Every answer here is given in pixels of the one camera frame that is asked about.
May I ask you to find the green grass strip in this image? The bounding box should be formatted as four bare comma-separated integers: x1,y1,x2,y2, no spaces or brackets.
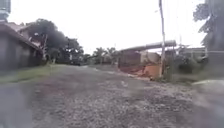
0,63,73,84

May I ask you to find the group of large dark trees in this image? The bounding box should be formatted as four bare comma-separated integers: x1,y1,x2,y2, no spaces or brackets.
26,18,85,65

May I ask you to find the house with red roof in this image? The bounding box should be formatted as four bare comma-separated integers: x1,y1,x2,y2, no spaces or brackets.
6,21,43,48

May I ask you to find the tall leafy tree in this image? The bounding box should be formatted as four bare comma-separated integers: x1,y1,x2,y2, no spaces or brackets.
192,0,224,52

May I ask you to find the grey building with brown roof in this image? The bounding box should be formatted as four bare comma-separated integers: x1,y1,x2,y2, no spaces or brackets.
0,22,44,72

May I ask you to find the group of palm trees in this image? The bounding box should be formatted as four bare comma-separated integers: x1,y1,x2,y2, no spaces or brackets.
91,46,121,65

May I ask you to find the pale utility pole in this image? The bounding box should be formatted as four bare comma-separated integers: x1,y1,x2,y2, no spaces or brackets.
157,0,167,78

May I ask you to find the brick shed with metal roof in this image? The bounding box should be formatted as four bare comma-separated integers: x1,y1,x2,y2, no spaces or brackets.
117,39,178,80

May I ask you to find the grey gravel road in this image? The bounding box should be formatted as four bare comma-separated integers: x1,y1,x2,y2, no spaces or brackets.
0,64,224,128

